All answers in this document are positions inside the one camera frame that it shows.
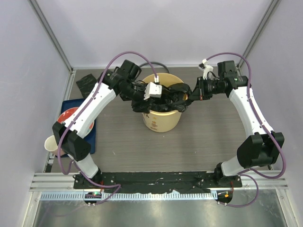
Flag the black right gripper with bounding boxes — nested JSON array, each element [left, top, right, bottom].
[[188, 76, 225, 101]]

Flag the black trash bag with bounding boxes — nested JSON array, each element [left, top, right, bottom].
[[132, 83, 192, 114]]

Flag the grey trash bin rim ring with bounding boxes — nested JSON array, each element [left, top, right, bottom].
[[138, 61, 170, 74]]

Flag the yellow capybara trash bin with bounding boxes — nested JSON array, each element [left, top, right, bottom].
[[143, 73, 183, 132]]

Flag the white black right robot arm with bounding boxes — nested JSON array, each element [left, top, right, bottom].
[[188, 59, 285, 187]]

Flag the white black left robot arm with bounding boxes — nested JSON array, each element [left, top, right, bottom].
[[52, 60, 144, 189]]

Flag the folded spare black bags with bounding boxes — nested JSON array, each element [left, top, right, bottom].
[[76, 74, 97, 99]]

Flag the blue tray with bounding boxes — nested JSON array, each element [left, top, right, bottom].
[[61, 98, 97, 154]]

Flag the red and teal plate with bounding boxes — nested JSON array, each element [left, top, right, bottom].
[[57, 107, 95, 136]]

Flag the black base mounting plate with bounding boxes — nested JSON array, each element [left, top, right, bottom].
[[73, 170, 242, 193]]

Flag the white paper cup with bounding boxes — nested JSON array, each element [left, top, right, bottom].
[[44, 135, 58, 156]]

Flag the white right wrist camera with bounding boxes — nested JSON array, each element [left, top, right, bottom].
[[198, 59, 214, 80]]

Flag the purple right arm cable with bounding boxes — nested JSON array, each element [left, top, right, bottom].
[[205, 52, 287, 208]]

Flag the aluminium frame rail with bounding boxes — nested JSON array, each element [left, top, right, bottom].
[[29, 171, 288, 192]]

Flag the right aluminium corner post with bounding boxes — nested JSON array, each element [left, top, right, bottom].
[[242, 0, 281, 59]]

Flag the aluminium corner post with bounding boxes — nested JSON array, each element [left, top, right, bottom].
[[242, 0, 281, 59], [28, 0, 73, 73]]

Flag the left aluminium corner post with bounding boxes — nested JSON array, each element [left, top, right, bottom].
[[28, 0, 73, 73]]

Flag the perforated cable duct strip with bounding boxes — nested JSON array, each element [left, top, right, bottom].
[[40, 191, 217, 201]]

